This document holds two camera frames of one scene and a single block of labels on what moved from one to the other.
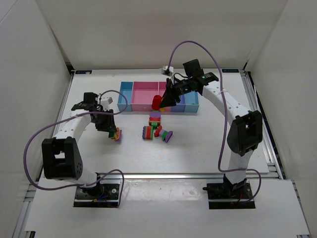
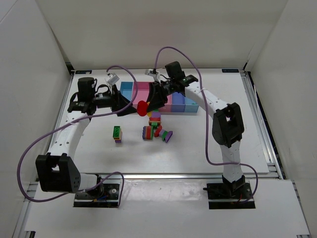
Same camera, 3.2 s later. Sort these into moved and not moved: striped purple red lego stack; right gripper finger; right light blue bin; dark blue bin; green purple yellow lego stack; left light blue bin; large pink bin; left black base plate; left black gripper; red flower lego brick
Moved: left black gripper; red flower lego brick; right gripper finger; green purple yellow lego stack
Not moved: left light blue bin; striped purple red lego stack; left black base plate; large pink bin; right light blue bin; dark blue bin
